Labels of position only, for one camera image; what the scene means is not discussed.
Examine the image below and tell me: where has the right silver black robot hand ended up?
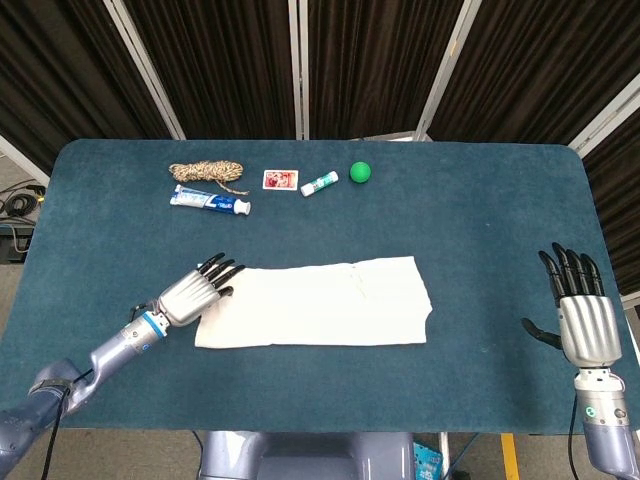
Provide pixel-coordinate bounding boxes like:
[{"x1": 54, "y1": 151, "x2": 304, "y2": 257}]
[{"x1": 521, "y1": 242, "x2": 624, "y2": 370}]

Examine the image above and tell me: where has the blue printed box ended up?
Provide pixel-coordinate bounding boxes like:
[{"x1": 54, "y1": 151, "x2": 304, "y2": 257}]
[{"x1": 413, "y1": 440, "x2": 445, "y2": 480}]

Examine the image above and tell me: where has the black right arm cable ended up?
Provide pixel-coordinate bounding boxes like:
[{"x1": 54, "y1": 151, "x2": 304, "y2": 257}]
[{"x1": 566, "y1": 399, "x2": 581, "y2": 480}]

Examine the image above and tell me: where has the blue white toothpaste tube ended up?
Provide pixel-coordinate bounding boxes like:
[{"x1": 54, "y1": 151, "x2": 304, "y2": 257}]
[{"x1": 169, "y1": 184, "x2": 252, "y2": 217}]

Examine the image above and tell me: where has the green white glue stick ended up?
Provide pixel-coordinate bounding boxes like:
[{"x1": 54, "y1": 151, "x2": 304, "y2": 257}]
[{"x1": 300, "y1": 170, "x2": 340, "y2": 198}]

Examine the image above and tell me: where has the beige braided rope bundle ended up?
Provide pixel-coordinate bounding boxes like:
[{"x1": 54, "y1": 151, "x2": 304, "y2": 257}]
[{"x1": 168, "y1": 159, "x2": 250, "y2": 196}]

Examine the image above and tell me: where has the black floor cable bundle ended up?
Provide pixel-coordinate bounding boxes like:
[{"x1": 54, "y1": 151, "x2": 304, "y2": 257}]
[{"x1": 0, "y1": 183, "x2": 47, "y2": 217}]

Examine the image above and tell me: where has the white T-shirt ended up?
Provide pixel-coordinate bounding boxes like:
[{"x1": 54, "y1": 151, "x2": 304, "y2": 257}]
[{"x1": 193, "y1": 255, "x2": 434, "y2": 350}]

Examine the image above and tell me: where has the white metal table leg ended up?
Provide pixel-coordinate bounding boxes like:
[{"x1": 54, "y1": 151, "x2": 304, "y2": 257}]
[{"x1": 437, "y1": 432, "x2": 450, "y2": 480}]

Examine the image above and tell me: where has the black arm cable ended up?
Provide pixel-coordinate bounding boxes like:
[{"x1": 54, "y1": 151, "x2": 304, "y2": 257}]
[
  {"x1": 39, "y1": 368, "x2": 95, "y2": 480},
  {"x1": 566, "y1": 399, "x2": 581, "y2": 480}
]

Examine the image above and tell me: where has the red playing card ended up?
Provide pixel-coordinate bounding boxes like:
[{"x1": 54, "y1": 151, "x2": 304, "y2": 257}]
[{"x1": 262, "y1": 169, "x2": 300, "y2": 191}]

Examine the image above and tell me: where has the dark folding screen panel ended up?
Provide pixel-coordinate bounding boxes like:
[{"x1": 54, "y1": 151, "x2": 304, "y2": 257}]
[
  {"x1": 569, "y1": 74, "x2": 640, "y2": 296},
  {"x1": 417, "y1": 0, "x2": 640, "y2": 146},
  {"x1": 0, "y1": 0, "x2": 186, "y2": 187},
  {"x1": 117, "y1": 0, "x2": 304, "y2": 141},
  {"x1": 298, "y1": 0, "x2": 481, "y2": 141}
]

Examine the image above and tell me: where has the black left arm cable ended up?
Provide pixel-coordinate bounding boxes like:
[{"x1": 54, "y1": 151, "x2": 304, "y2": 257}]
[{"x1": 39, "y1": 368, "x2": 95, "y2": 480}]

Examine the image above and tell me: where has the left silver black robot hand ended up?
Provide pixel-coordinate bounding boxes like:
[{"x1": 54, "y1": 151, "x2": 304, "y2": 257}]
[{"x1": 157, "y1": 252, "x2": 247, "y2": 329}]

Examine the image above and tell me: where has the grey-blue robot torso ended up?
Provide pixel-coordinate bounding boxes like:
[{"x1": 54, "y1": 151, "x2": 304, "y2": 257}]
[{"x1": 197, "y1": 430, "x2": 416, "y2": 480}]

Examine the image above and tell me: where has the grey floor box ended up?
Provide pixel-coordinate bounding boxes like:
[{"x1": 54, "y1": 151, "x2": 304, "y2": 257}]
[{"x1": 0, "y1": 223, "x2": 34, "y2": 264}]

